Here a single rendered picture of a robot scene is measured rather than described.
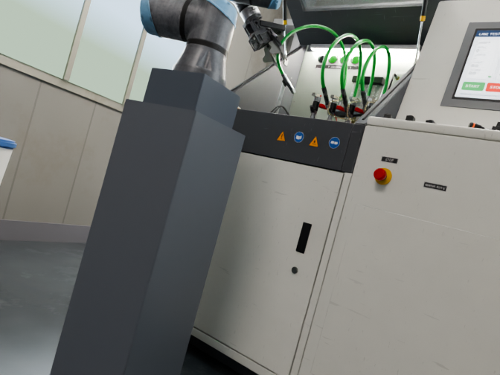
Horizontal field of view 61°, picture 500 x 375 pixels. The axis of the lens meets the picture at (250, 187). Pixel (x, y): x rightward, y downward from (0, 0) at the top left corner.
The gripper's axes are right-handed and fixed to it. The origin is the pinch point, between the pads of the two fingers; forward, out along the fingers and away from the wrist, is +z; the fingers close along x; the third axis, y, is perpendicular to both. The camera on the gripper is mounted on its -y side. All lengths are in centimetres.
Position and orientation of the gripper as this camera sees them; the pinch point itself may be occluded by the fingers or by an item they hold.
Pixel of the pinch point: (281, 60)
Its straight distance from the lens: 182.5
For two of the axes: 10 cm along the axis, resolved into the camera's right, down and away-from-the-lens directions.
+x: 3.3, -1.5, -9.3
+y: -8.0, 4.7, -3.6
